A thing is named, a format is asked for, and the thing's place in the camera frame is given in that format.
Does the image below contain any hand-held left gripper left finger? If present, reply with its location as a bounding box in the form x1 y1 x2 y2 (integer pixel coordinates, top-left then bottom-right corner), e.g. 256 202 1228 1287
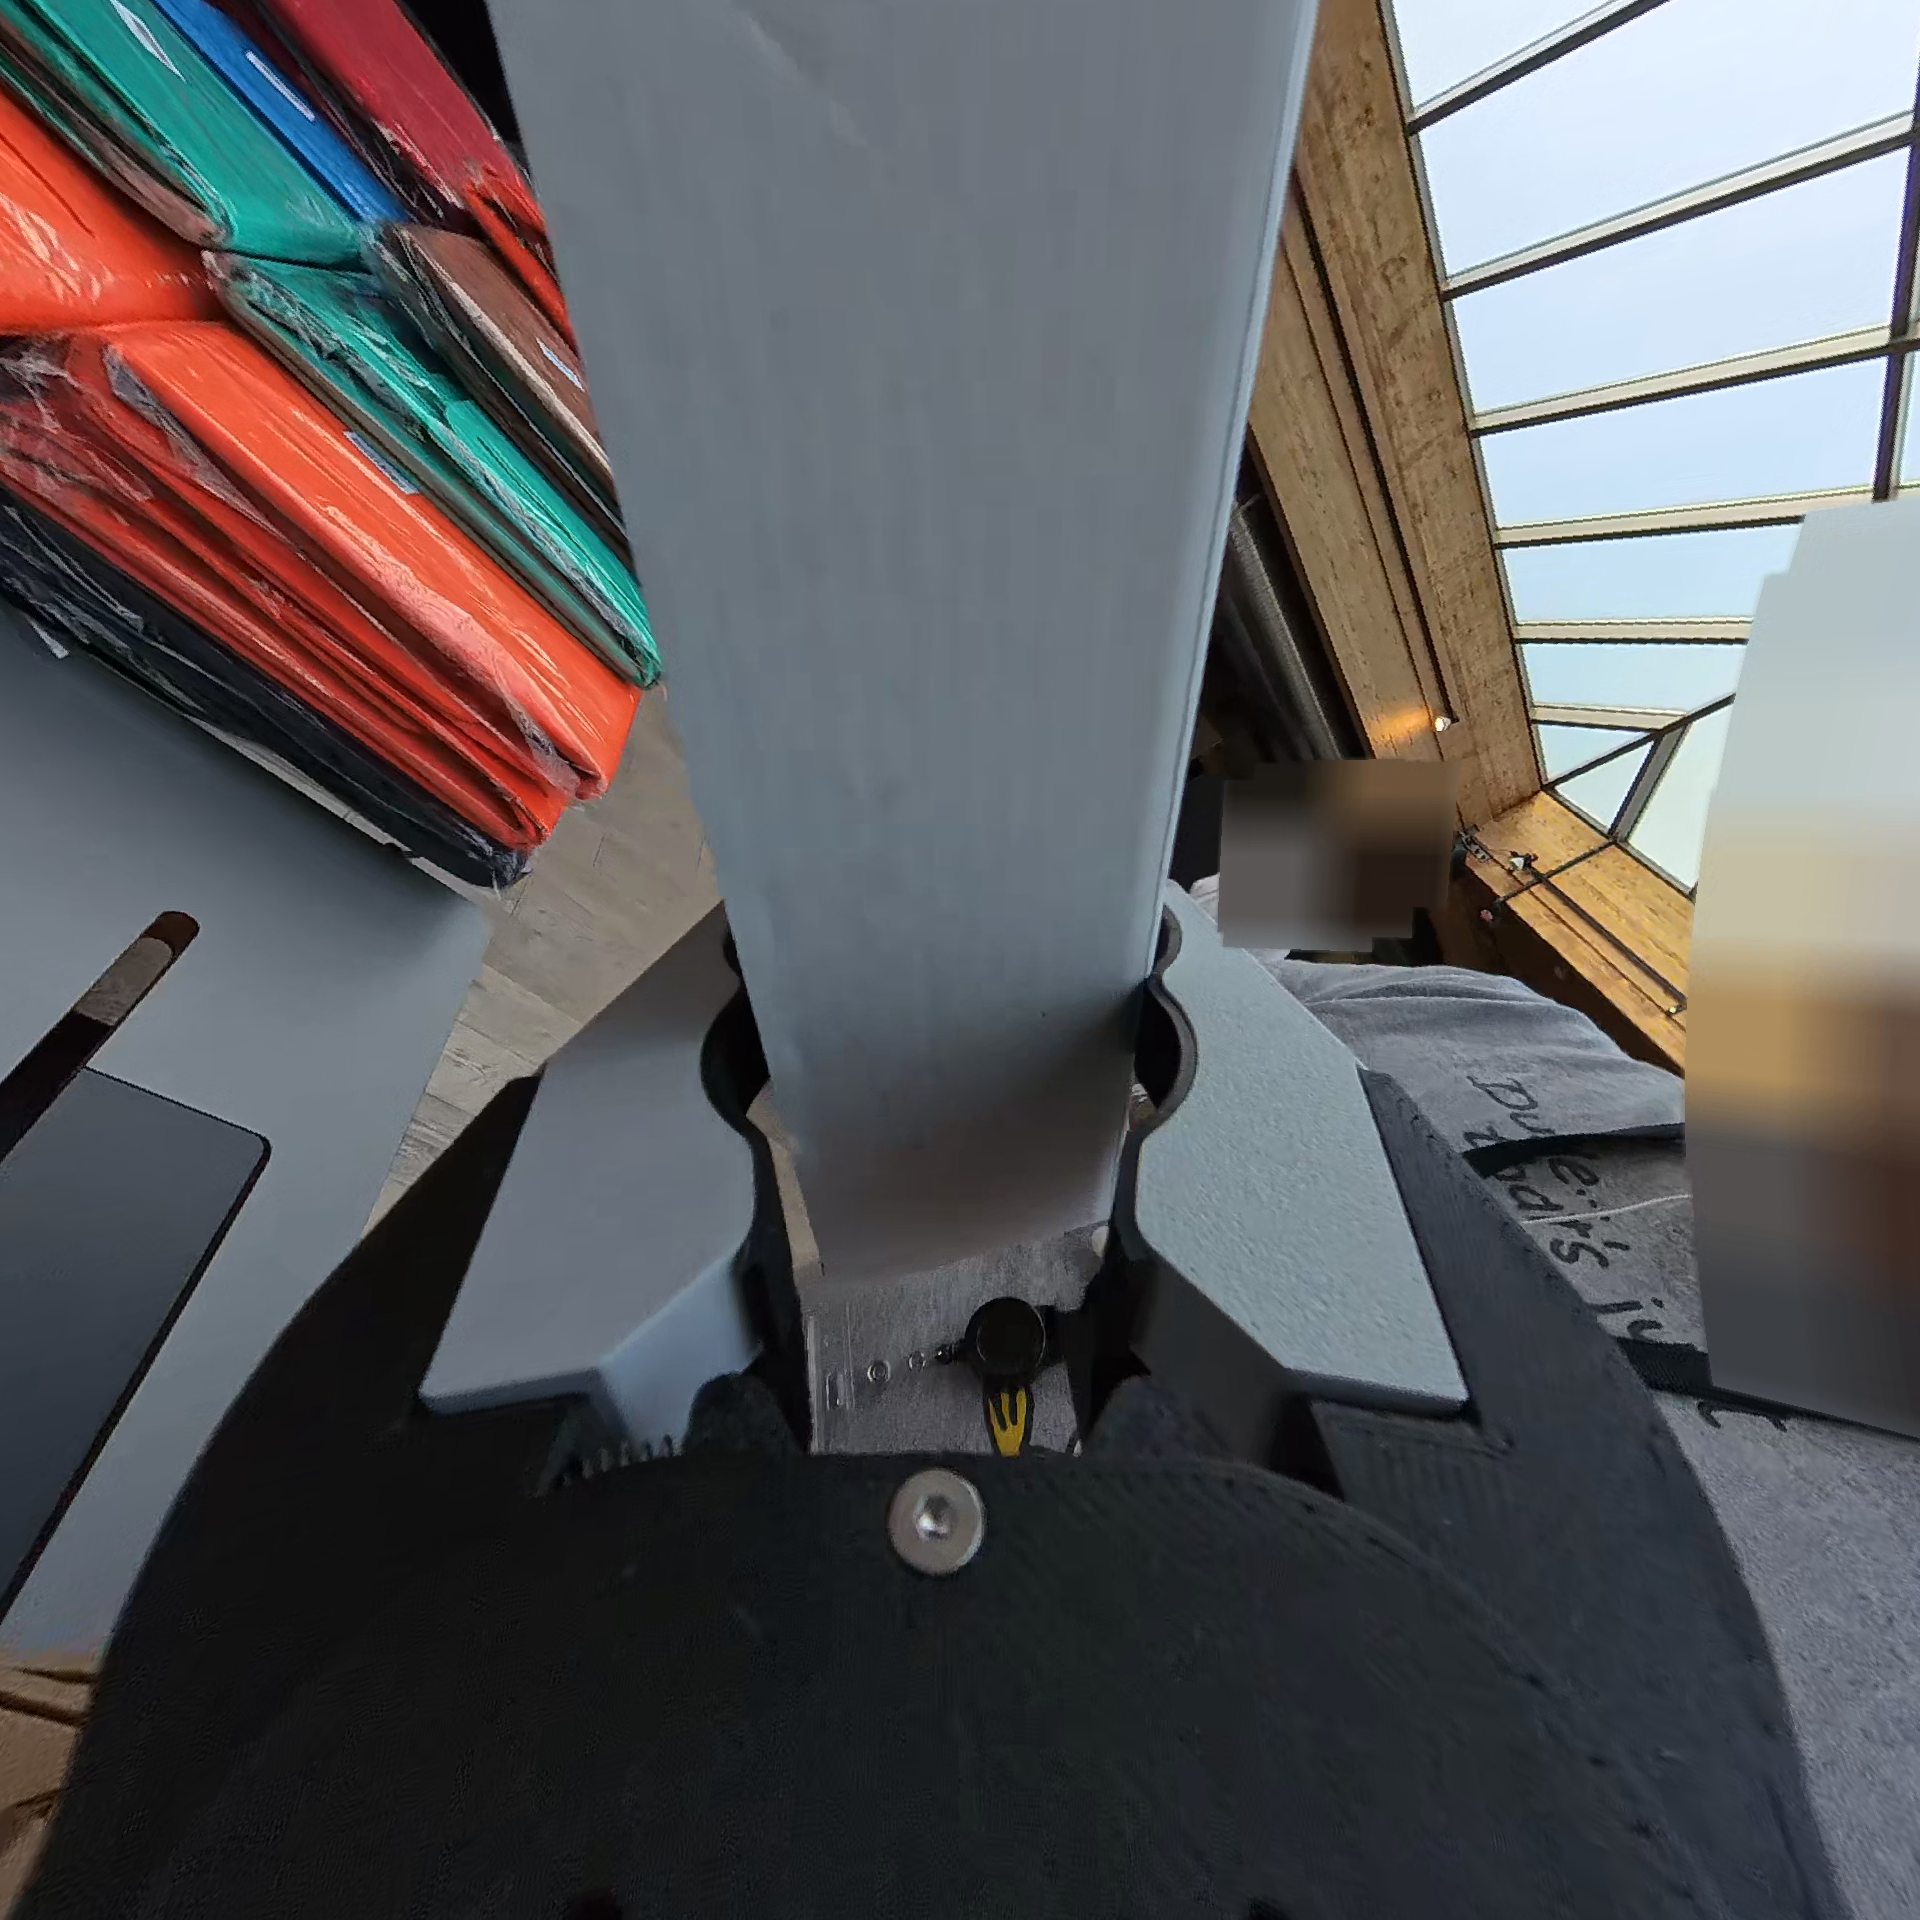
420 905 805 1451

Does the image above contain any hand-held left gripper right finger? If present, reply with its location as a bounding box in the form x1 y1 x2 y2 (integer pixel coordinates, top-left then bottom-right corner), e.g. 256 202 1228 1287
1080 885 1473 1420

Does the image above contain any white cardboard box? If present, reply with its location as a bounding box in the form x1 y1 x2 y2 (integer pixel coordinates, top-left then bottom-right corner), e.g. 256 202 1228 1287
1686 503 1920 1420
487 0 1322 1293

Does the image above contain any black desk panel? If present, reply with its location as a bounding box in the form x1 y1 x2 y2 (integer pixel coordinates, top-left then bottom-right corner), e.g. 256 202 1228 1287
0 1069 272 1609

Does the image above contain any black badge reel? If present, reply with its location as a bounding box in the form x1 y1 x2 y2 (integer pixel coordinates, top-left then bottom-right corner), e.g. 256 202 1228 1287
967 1296 1052 1382

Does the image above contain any stack of coloured wrapped packets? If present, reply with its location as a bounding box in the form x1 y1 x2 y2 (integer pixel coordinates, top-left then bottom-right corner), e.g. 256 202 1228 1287
0 0 663 890

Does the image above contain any glass skylight window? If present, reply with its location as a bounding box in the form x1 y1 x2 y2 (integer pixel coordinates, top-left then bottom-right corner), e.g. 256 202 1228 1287
1386 0 1920 894

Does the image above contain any silver ventilation duct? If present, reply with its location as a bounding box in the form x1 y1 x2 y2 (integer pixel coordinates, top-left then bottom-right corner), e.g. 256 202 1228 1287
1219 480 1353 769

